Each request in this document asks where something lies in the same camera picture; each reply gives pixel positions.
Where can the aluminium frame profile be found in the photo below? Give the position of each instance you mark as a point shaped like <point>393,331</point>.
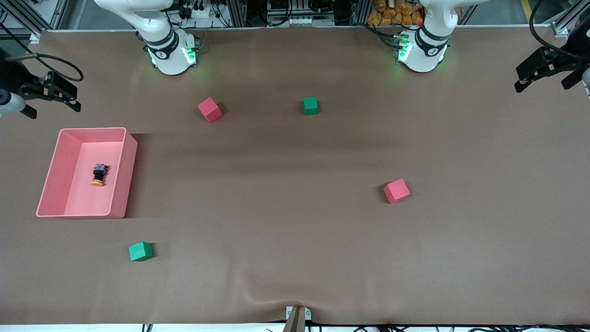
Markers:
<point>36,37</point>
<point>562,28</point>

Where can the pile of orange packets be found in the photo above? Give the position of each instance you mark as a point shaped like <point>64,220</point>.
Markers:
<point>392,16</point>

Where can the white terminal block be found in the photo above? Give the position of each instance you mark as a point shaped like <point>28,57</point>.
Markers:
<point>306,21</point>

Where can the brown table mat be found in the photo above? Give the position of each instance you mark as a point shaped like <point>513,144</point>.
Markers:
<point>295,230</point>

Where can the red foam cube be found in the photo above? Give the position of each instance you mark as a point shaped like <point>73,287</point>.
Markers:
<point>396,191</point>
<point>209,109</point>

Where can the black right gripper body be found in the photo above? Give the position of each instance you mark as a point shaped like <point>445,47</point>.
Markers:
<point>14,76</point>

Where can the green foam cube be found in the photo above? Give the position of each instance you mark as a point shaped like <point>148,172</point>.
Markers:
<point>140,251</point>
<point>310,106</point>

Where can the orange push button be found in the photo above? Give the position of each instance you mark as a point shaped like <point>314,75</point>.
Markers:
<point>98,174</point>

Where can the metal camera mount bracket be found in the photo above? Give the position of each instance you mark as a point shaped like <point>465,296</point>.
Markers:
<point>296,323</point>

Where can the pink plastic bin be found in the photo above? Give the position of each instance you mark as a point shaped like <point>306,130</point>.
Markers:
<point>87,157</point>

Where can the white power strip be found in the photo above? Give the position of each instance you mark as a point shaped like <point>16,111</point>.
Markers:
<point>203,13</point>

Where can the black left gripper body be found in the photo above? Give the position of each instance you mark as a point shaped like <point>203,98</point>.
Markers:
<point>577,50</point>

